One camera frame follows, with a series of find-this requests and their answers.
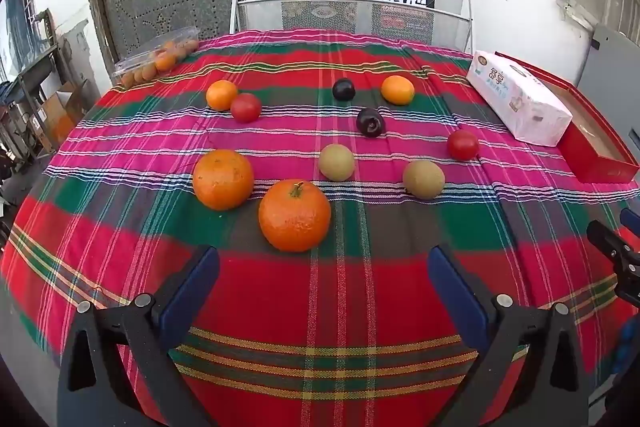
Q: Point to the metal workbench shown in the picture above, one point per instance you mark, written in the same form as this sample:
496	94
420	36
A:
35	72

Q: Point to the person's right hand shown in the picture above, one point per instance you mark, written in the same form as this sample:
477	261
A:
629	347

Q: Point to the small orange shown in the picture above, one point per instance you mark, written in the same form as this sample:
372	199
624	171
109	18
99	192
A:
165	61
221	95
397	90

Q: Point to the brown cardboard box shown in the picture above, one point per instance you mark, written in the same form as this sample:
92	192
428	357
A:
60	107

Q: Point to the plaid tablecloth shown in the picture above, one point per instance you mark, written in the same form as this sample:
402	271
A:
320	307

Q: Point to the red tomato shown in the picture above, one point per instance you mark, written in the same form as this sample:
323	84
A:
462	144
245	107

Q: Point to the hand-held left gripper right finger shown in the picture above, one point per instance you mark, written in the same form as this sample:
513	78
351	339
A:
455	287

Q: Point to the clear plastic container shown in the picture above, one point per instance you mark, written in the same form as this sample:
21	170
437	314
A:
150	52

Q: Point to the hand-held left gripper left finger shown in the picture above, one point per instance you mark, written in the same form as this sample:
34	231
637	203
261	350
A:
192	287

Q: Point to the dark plum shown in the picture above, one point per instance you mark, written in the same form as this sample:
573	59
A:
370	122
344	89

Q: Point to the pile of small brown fruits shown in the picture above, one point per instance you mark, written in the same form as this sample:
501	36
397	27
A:
140	74

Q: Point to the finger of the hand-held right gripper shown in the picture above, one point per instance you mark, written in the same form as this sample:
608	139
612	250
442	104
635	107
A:
612	244
631	219

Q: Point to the white tissue pack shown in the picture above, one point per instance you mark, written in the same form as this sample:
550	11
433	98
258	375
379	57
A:
520	99

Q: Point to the large orange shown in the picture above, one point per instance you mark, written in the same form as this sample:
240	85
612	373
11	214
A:
223	179
295	215

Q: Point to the red cardboard box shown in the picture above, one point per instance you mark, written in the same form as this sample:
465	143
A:
600	157

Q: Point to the yellow-green pear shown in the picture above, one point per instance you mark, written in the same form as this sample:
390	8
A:
336	162
423	179

